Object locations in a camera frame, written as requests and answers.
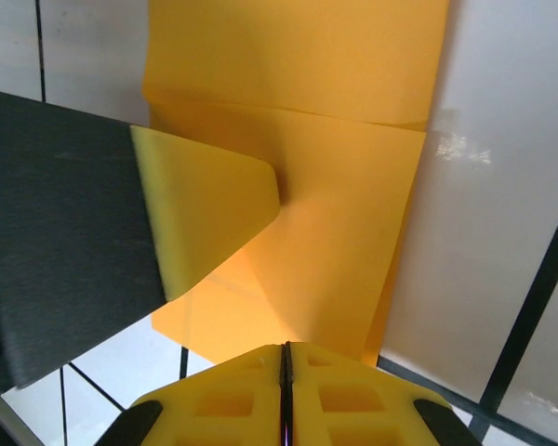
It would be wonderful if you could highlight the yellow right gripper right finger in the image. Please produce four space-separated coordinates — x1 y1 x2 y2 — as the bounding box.
284 341 480 446

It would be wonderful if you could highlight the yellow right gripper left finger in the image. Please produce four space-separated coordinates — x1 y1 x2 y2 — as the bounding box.
100 342 286 446

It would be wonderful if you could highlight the yellow cloth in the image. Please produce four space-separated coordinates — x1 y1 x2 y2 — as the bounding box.
141 0 452 373

